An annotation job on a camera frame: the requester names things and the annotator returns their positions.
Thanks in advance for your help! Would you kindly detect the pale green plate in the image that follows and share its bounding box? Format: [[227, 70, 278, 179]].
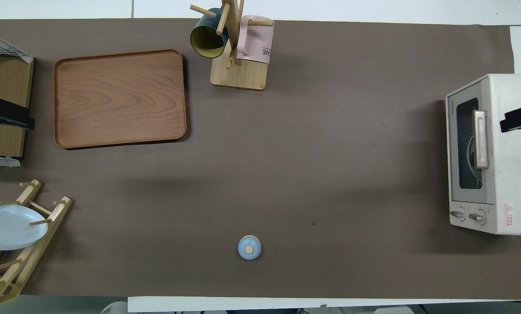
[[465, 133, 483, 180]]

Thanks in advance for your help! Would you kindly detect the oven door with handle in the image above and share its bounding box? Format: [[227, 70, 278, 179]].
[[446, 78, 503, 205]]

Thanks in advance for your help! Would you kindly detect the white toaster oven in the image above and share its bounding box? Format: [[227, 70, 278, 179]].
[[445, 73, 521, 236]]

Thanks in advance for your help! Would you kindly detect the wooden shelf box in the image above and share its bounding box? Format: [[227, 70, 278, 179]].
[[0, 37, 35, 158]]

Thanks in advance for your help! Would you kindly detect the wooden serving tray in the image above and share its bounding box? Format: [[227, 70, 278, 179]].
[[53, 49, 188, 150]]

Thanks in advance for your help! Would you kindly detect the wooden dish rack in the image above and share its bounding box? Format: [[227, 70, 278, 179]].
[[0, 179, 73, 312]]

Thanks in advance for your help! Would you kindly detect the light blue plate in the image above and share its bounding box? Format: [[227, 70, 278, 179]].
[[0, 201, 49, 251]]

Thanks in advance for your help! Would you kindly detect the brown table mat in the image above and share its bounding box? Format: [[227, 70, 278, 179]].
[[0, 18, 521, 300]]

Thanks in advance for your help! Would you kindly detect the dark blue mug yellow inside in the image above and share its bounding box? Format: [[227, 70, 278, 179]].
[[190, 8, 230, 59]]

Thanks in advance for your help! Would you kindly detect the wooden mug tree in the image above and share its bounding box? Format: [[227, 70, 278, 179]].
[[190, 0, 274, 91]]

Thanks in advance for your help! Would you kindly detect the pink mug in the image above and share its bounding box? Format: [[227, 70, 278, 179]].
[[237, 15, 275, 65]]

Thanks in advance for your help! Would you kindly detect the blue bell with wooden knob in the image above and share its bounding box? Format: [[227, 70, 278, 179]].
[[237, 235, 262, 261]]

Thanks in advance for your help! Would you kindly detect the black wire basket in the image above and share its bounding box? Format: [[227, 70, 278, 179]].
[[0, 40, 27, 58]]

